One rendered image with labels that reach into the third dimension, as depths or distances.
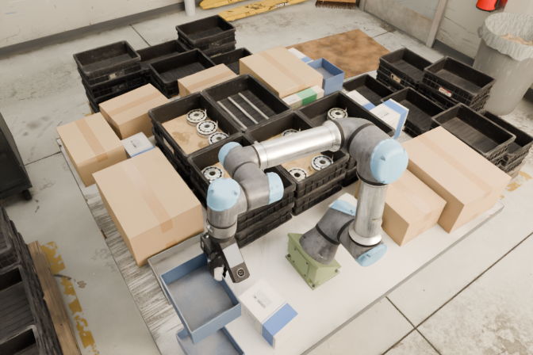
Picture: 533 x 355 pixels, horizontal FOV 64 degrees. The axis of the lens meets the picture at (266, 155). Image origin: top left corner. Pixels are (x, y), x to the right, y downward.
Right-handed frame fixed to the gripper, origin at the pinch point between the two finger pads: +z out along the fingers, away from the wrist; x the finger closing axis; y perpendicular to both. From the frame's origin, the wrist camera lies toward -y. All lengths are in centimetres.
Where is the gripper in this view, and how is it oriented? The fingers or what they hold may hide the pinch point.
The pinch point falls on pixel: (222, 278)
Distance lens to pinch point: 126.4
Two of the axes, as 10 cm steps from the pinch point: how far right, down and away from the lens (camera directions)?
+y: -5.4, -5.9, 6.0
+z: -1.0, 7.5, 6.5
